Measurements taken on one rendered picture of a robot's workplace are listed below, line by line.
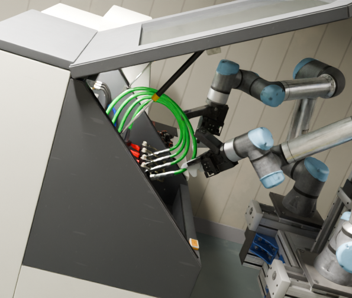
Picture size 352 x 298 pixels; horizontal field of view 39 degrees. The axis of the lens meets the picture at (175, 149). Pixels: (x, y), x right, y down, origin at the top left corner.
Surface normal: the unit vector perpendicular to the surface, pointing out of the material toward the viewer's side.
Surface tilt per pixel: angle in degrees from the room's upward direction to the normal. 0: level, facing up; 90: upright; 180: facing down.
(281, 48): 90
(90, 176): 90
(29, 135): 90
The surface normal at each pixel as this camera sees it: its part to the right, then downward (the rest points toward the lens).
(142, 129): 0.04, 0.35
